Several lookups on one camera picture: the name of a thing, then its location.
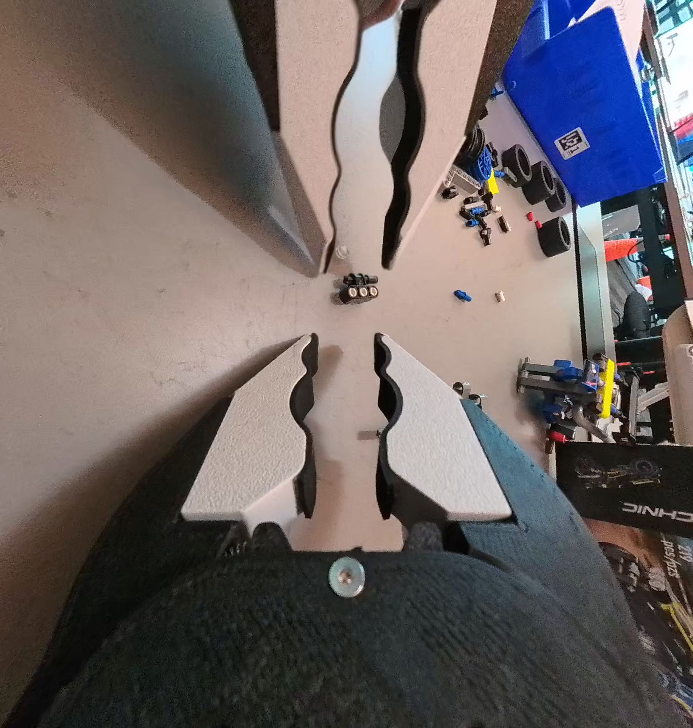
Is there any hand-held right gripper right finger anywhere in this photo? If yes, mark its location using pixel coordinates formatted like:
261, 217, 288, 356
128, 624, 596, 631
374, 333, 515, 527

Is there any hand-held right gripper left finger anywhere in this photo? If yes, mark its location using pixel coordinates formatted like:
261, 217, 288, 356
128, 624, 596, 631
181, 333, 320, 538

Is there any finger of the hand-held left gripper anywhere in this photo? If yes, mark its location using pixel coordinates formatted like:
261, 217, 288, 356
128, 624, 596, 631
269, 0, 362, 279
380, 0, 498, 270

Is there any black three-hole lego beam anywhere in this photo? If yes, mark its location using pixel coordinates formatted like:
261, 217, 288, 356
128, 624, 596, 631
332, 284, 381, 306

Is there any blue hub lego wheel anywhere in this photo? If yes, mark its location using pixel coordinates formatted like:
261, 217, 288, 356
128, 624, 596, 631
456, 126, 496, 184

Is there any grey lattice lego piece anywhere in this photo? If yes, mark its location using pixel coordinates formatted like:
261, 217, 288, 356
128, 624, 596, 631
440, 166, 485, 201

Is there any pile of small lego pieces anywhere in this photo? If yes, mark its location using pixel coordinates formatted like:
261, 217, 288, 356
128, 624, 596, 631
458, 190, 513, 246

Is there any partly built lego vehicle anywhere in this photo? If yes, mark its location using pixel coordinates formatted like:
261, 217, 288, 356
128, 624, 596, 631
516, 351, 676, 457

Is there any black lego set box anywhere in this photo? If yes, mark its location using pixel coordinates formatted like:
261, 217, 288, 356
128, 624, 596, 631
554, 439, 693, 542

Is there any large blue plastic bin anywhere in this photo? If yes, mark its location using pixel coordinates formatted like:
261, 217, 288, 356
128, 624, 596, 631
501, 0, 669, 207

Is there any black office chair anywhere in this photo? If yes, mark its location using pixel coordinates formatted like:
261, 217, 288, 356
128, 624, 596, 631
615, 289, 655, 343

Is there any beige rounded stand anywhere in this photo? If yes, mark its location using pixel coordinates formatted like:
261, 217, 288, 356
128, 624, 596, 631
661, 300, 693, 446

